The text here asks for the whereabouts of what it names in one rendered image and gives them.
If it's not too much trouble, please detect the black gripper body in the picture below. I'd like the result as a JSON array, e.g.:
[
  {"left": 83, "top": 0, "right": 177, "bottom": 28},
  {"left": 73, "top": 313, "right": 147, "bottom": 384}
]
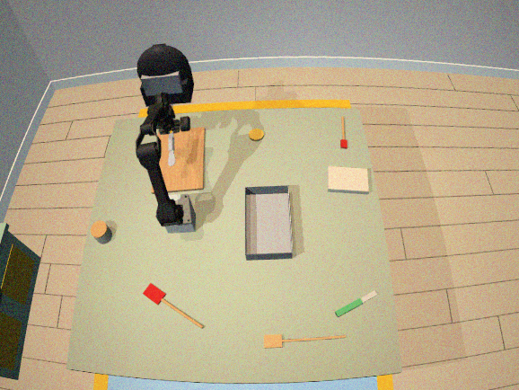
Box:
[{"left": 156, "top": 114, "right": 190, "bottom": 133}]

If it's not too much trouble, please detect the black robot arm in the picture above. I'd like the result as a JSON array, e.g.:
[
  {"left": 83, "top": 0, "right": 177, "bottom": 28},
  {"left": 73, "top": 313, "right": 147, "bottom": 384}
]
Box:
[{"left": 136, "top": 92, "right": 184, "bottom": 226}]

